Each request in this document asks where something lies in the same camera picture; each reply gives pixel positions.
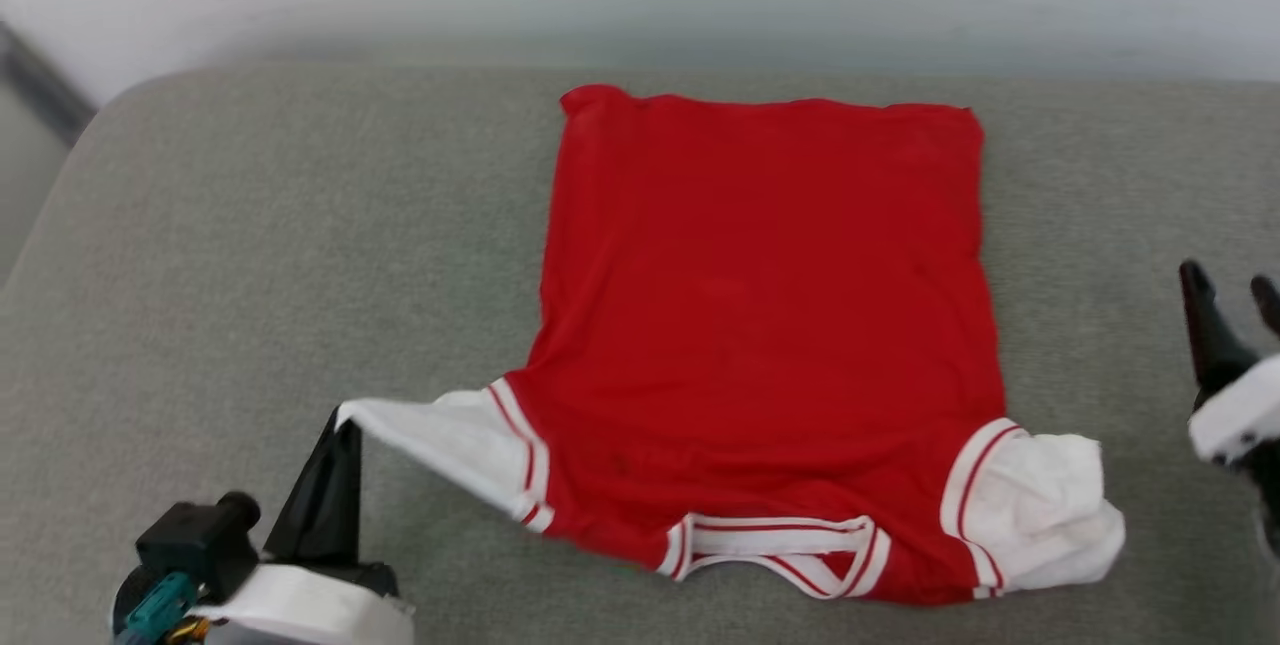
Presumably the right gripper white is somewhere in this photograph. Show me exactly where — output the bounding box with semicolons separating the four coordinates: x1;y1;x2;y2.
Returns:
1180;260;1280;556

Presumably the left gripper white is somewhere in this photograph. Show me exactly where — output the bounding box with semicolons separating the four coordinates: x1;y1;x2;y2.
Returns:
112;417;416;645

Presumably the red and white jersey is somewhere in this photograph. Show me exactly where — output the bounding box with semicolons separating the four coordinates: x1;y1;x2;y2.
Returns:
337;83;1126;606

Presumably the grey fabric sofa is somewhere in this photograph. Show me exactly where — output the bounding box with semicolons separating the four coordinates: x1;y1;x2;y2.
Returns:
0;60;1280;645

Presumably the grey metal bar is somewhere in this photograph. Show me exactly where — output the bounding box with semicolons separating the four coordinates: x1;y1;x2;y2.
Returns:
0;20;98;148

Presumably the teal cable connector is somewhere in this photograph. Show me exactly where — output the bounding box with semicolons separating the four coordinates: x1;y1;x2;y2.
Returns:
115;573;201;645

